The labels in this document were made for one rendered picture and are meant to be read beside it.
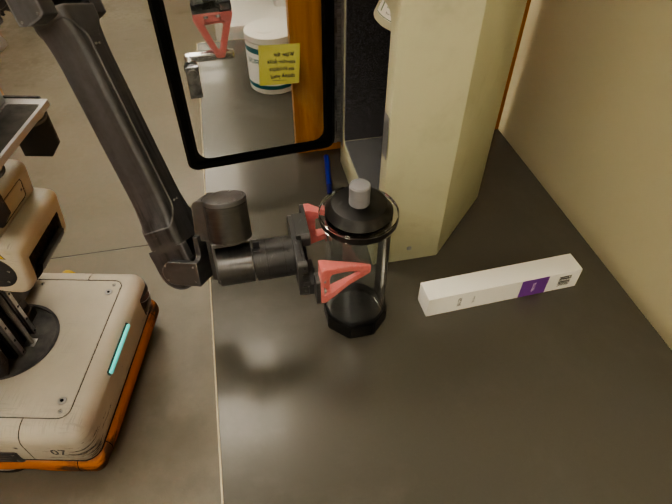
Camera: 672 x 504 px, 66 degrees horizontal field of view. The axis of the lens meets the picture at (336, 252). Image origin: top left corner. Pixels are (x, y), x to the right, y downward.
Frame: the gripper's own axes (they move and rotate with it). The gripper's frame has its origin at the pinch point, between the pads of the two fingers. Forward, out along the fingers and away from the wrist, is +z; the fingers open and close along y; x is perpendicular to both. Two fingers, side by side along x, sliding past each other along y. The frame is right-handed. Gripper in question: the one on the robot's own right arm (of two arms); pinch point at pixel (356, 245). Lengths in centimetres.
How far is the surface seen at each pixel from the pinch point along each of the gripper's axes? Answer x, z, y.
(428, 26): -26.1, 10.8, 9.8
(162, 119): 109, -59, 231
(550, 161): 13, 50, 29
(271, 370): 15.9, -14.7, -7.9
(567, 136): 6, 50, 27
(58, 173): 109, -110, 189
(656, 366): 16.2, 42.6, -19.2
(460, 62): -21.0, 15.9, 9.9
